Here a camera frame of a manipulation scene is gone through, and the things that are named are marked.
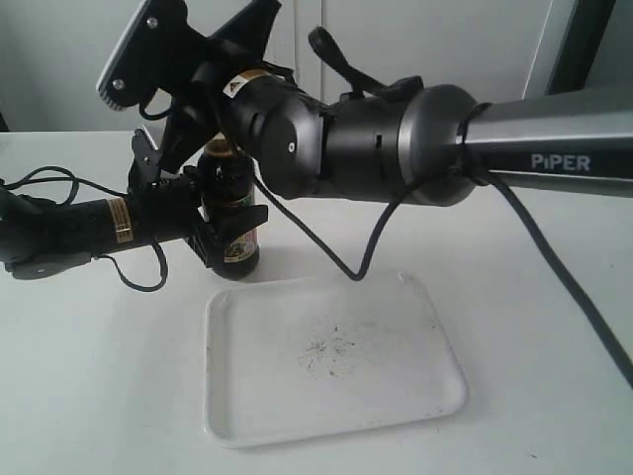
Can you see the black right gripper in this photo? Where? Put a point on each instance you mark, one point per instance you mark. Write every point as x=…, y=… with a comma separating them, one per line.
x=234, y=48

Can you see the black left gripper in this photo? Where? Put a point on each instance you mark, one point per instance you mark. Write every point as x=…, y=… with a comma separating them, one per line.
x=169, y=210

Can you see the dark soy sauce bottle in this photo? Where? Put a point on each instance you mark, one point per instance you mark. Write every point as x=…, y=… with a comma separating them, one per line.
x=227, y=183

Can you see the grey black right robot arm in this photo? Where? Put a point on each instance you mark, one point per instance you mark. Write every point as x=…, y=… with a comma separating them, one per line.
x=378, y=142

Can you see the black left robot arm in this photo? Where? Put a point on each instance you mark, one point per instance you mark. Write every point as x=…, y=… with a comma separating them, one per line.
x=41, y=238

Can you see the white plastic tray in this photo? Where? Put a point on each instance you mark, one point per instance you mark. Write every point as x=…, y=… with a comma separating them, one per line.
x=304, y=358

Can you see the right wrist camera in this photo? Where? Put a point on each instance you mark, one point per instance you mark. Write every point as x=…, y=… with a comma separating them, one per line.
x=158, y=50

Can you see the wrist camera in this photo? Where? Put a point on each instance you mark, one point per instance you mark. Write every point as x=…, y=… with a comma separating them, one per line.
x=158, y=50
x=145, y=170

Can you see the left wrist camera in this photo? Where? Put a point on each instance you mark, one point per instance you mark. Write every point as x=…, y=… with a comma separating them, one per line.
x=145, y=170

